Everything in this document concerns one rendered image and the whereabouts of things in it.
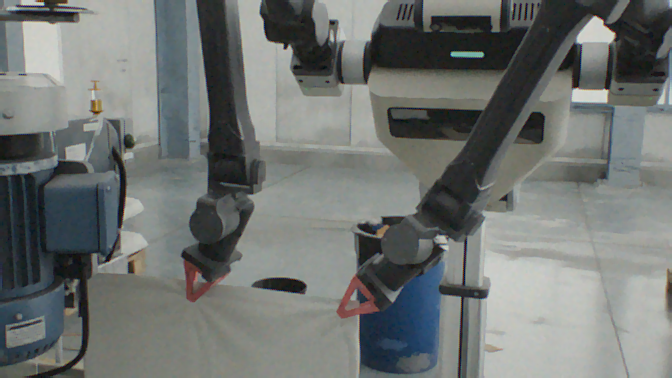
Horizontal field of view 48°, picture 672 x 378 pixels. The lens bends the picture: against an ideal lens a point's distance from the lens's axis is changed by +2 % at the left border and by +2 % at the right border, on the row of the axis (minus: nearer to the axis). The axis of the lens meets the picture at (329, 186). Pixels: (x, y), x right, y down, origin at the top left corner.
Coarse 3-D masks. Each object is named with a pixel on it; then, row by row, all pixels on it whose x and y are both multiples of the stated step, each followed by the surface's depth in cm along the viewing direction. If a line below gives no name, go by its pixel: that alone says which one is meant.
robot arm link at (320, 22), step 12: (264, 0) 126; (276, 0) 125; (288, 0) 125; (300, 0) 129; (312, 0) 130; (264, 12) 131; (276, 12) 128; (288, 12) 128; (300, 12) 129; (312, 12) 129; (324, 12) 135; (264, 24) 134; (276, 24) 133; (312, 24) 131; (324, 24) 136; (276, 36) 134; (312, 36) 132; (324, 36) 137
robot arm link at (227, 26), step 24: (216, 0) 102; (216, 24) 104; (240, 24) 108; (216, 48) 106; (240, 48) 109; (216, 72) 107; (240, 72) 110; (216, 96) 109; (240, 96) 111; (216, 120) 111; (240, 120) 112; (216, 144) 113; (240, 144) 112; (216, 168) 116; (240, 168) 114
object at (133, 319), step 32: (96, 288) 129; (128, 288) 128; (160, 288) 126; (224, 288) 122; (256, 288) 121; (96, 320) 130; (128, 320) 129; (160, 320) 127; (192, 320) 125; (224, 320) 123; (256, 320) 120; (288, 320) 118; (320, 320) 117; (352, 320) 116; (96, 352) 131; (128, 352) 130; (160, 352) 128; (192, 352) 126; (224, 352) 124; (256, 352) 121; (288, 352) 119; (320, 352) 118; (352, 352) 117
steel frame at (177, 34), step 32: (0, 0) 645; (160, 0) 945; (192, 0) 943; (0, 32) 651; (160, 32) 950; (192, 32) 948; (0, 64) 656; (160, 64) 955; (192, 64) 954; (160, 96) 961; (192, 96) 959; (160, 128) 968; (192, 128) 965; (640, 128) 803; (160, 160) 964; (192, 160) 962; (608, 160) 855; (640, 192) 808
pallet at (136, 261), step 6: (138, 252) 484; (144, 252) 490; (132, 258) 475; (138, 258) 483; (144, 258) 490; (132, 264) 479; (138, 264) 483; (144, 264) 491; (132, 270) 479; (138, 270) 483; (144, 270) 491; (66, 312) 410; (72, 312) 413
